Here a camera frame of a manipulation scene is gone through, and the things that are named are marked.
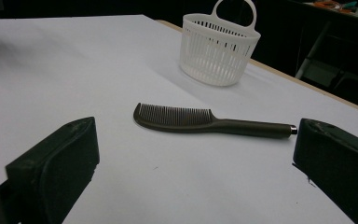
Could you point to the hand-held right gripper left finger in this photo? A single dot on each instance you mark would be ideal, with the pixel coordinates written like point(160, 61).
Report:
point(59, 168)

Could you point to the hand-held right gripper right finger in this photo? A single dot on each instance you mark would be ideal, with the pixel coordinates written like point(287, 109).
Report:
point(341, 168)

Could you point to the dark brown comb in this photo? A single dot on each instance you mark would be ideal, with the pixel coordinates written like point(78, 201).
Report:
point(245, 127)

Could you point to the white ribbed cup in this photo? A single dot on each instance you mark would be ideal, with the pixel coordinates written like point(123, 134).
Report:
point(220, 32)

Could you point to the grey metal stand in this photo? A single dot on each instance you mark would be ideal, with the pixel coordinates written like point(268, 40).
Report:
point(317, 70)

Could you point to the white table mat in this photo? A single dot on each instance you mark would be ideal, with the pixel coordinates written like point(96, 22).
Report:
point(105, 77)

